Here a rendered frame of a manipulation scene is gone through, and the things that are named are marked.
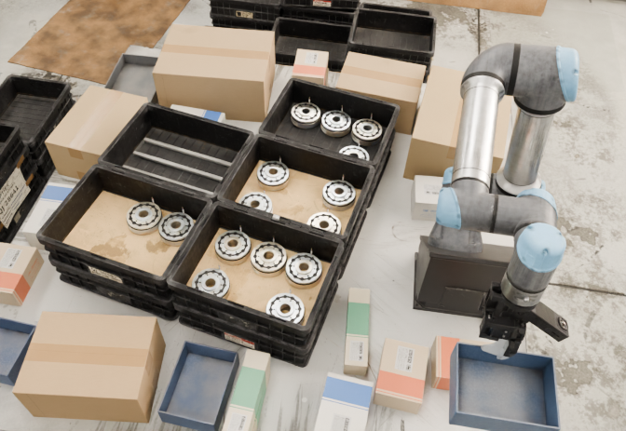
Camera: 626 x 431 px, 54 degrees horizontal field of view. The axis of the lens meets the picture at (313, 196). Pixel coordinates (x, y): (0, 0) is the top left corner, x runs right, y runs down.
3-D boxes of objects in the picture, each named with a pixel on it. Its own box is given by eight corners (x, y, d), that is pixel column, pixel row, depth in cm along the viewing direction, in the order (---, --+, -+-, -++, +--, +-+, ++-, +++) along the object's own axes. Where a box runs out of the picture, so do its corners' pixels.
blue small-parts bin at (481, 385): (543, 370, 131) (553, 356, 125) (549, 440, 122) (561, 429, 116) (449, 355, 132) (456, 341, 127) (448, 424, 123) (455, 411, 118)
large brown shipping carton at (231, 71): (275, 73, 249) (274, 31, 234) (265, 123, 230) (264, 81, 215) (178, 65, 250) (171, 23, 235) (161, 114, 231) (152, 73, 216)
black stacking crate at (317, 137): (396, 130, 213) (401, 106, 205) (372, 191, 195) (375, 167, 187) (291, 102, 221) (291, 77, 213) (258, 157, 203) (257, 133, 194)
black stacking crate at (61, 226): (217, 224, 185) (213, 201, 176) (170, 304, 167) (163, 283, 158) (103, 188, 193) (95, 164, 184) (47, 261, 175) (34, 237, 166)
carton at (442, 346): (487, 355, 172) (495, 343, 166) (490, 396, 164) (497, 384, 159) (430, 347, 173) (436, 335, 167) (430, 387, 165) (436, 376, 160)
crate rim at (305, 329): (345, 245, 170) (346, 240, 168) (307, 337, 151) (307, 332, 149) (215, 205, 177) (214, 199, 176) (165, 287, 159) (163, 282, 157)
